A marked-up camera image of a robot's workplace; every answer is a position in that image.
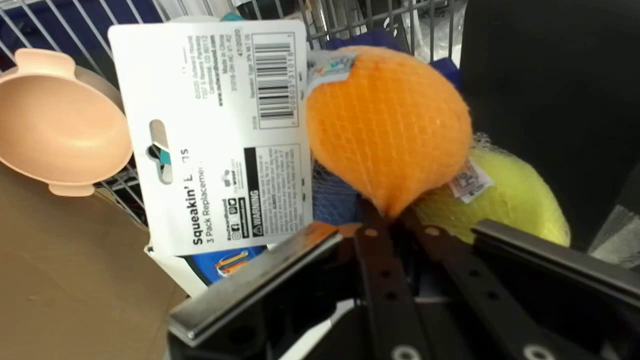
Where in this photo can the black plastic storage bin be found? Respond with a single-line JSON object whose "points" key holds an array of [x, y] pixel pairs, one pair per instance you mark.
{"points": [[559, 85]]}

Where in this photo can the brown cardboard box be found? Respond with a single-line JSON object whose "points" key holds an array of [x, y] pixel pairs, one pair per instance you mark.
{"points": [[75, 280]]}

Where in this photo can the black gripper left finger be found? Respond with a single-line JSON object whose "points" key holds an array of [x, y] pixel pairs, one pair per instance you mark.
{"points": [[392, 319]]}

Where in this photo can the netted pack of squish balls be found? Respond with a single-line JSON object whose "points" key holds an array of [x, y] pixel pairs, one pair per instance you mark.
{"points": [[228, 118]]}

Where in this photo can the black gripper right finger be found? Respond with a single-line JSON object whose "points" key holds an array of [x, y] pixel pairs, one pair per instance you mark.
{"points": [[511, 328]]}

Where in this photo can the pink plastic bowl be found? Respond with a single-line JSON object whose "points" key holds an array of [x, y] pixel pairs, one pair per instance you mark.
{"points": [[60, 124]]}

